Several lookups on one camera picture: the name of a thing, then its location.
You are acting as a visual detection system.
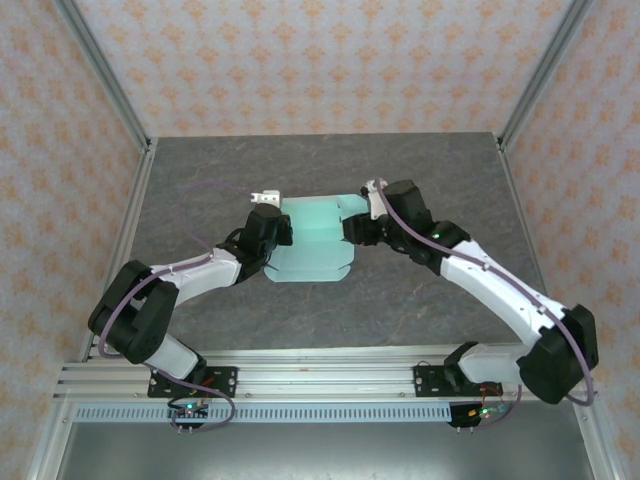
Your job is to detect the left circuit board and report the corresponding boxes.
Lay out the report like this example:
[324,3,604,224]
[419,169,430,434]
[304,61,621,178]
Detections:
[167,401,211,432]

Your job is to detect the aluminium table side rail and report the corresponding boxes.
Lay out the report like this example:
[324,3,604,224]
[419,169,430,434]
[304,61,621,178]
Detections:
[79,137,159,362]
[496,134,569,361]

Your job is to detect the slotted grey cable duct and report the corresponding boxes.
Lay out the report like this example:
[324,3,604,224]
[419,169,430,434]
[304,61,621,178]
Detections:
[74,404,454,425]

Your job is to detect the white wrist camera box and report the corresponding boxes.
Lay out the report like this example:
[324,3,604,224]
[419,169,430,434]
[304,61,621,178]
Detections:
[359,178,390,220]
[249,189,283,208]

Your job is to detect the aluminium rail beam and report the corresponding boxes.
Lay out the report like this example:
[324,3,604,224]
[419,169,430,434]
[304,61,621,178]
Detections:
[53,349,600,401]

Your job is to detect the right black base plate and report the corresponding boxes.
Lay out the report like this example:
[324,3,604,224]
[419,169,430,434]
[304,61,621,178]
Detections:
[413,364,504,399]

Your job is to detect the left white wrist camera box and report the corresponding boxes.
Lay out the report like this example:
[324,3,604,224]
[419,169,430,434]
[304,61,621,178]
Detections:
[249,189,283,208]

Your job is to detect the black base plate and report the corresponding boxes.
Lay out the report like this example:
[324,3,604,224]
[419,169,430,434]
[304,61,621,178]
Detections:
[147,365,239,399]
[413,364,504,399]

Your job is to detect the teal paper box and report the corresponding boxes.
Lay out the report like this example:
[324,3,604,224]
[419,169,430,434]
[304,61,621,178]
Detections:
[263,193,371,285]

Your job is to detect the grey metal shelf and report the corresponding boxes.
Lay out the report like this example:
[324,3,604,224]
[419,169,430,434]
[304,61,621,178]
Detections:
[54,422,596,480]

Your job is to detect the circuit board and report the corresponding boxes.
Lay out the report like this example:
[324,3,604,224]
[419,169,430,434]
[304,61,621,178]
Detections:
[167,401,211,432]
[448,402,512,431]

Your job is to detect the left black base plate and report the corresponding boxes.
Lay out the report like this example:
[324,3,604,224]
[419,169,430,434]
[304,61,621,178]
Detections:
[147,365,239,399]

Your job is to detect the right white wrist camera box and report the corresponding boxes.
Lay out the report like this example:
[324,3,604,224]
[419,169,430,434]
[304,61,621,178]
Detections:
[359,178,390,220]

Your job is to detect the right circuit board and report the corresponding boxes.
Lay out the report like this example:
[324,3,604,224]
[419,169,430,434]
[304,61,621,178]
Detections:
[448,402,512,431]

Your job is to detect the short aluminium frame post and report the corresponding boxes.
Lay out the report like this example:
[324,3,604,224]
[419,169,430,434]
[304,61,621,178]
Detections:
[572,399,619,480]
[27,399,76,480]

